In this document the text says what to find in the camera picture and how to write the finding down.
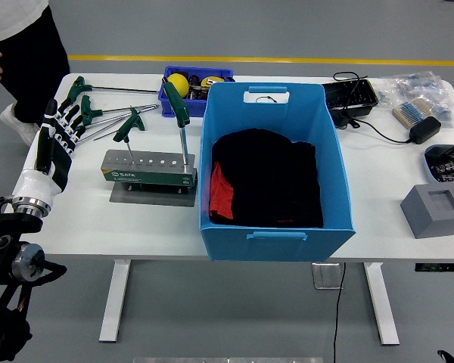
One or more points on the black power adapter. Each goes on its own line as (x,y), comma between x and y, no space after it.
(425,130)

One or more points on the black table control panel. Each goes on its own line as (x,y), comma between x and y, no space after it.
(439,267)

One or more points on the dark metal parts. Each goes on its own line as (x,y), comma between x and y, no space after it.
(196,94)

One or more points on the red cloth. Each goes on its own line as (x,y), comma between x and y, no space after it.
(221,193)

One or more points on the clear bags of components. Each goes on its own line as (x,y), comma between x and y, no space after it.
(420,85)

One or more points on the metal floor plate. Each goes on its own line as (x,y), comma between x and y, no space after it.
(325,276)

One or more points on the black cloth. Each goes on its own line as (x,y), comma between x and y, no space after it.
(272,177)

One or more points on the grey green hex key stand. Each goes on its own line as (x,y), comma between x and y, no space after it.
(147,177)

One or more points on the light blue shallow tray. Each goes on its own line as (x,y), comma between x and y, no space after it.
(429,166)

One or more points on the person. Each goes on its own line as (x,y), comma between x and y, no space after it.
(38,56)

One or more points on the black plastic tray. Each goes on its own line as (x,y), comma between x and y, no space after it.
(363,96)

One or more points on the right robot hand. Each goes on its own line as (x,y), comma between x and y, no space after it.
(445,357)

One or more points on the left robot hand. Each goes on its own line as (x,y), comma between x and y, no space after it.
(41,185)

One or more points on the small blue parts bin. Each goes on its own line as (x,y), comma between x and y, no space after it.
(194,109)

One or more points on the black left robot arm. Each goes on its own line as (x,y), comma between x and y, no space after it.
(0,227)

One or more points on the dark brown round part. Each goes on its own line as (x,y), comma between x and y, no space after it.
(194,79)

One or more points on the grey block with square recess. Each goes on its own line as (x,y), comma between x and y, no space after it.
(427,219)

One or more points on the yellow floor tape line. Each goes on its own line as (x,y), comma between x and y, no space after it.
(249,59)

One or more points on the white table leg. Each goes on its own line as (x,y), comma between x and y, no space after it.
(115,302)
(382,302)

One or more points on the yellow black tape measure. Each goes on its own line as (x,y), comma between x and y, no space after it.
(210,81)

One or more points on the black electronic components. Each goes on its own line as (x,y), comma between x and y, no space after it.
(450,170)

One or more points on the yellow ball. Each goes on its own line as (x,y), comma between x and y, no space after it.
(179,81)

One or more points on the large blue storage box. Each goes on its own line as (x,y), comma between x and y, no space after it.
(280,249)

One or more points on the resistor tape bundle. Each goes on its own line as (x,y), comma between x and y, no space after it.
(410,111)

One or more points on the white shoe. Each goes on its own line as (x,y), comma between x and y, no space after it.
(19,126)

